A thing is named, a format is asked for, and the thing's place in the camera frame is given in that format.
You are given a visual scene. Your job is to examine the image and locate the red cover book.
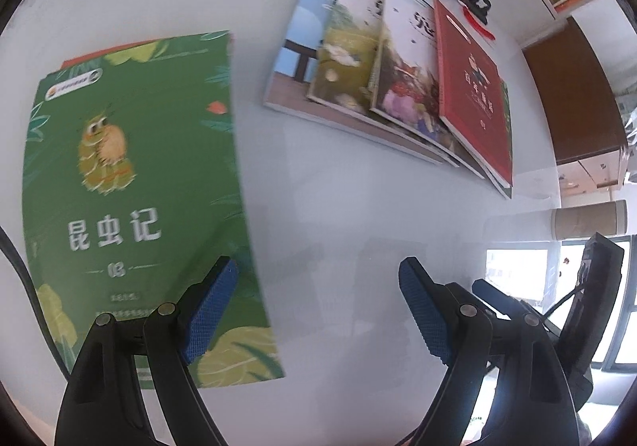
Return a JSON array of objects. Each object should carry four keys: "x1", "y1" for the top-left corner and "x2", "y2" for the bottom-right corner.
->
[{"x1": 433, "y1": 0, "x2": 513, "y2": 188}]

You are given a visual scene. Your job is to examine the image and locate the brown wooden cabinet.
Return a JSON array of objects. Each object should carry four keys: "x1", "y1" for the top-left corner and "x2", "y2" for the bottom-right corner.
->
[{"x1": 523, "y1": 17, "x2": 628, "y2": 164}]

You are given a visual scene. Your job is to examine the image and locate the white rabbit slope book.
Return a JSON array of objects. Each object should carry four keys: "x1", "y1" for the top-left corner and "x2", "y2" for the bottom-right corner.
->
[{"x1": 370, "y1": 0, "x2": 485, "y2": 178}]

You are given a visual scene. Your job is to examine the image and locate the yellow green cover book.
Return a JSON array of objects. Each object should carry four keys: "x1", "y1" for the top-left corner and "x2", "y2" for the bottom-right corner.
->
[{"x1": 308, "y1": 0, "x2": 452, "y2": 163}]

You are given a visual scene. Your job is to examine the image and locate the light blue cover book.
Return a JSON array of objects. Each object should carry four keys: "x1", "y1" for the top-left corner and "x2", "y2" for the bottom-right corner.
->
[{"x1": 264, "y1": 0, "x2": 444, "y2": 163}]

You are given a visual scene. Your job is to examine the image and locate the black cable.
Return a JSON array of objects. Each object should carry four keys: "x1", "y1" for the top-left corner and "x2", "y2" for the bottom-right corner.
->
[{"x1": 0, "y1": 226, "x2": 74, "y2": 377}]

